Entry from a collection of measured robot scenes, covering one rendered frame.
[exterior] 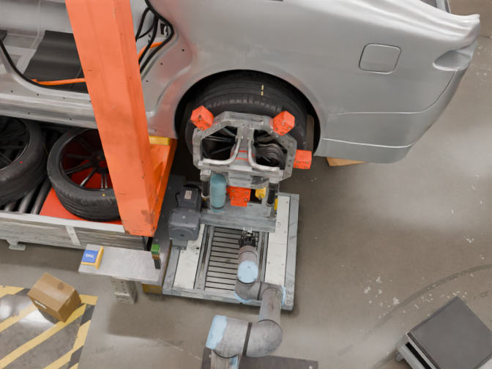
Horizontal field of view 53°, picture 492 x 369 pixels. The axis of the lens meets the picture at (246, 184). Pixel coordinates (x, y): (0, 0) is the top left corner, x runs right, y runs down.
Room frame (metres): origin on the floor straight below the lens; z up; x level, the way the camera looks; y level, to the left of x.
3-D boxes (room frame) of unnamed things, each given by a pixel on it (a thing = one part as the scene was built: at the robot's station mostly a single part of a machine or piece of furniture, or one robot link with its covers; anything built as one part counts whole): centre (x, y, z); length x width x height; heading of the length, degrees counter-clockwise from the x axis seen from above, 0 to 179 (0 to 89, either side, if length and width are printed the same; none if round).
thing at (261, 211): (1.89, 0.03, 0.32); 0.40 x 0.30 x 0.28; 89
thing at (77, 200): (1.87, 0.89, 0.39); 0.66 x 0.66 x 0.24
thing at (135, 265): (1.21, 0.62, 0.44); 0.43 x 0.17 x 0.03; 89
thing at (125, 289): (1.21, 0.65, 0.21); 0.10 x 0.10 x 0.42; 89
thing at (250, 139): (1.60, -0.07, 1.03); 0.19 x 0.18 x 0.11; 179
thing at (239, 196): (1.76, 0.03, 0.48); 0.16 x 0.12 x 0.17; 179
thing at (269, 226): (1.89, 0.03, 0.13); 0.50 x 0.36 x 0.10; 89
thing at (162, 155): (1.76, 0.54, 0.69); 0.52 x 0.17 x 0.35; 179
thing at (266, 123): (1.72, 0.03, 0.85); 0.54 x 0.07 x 0.54; 89
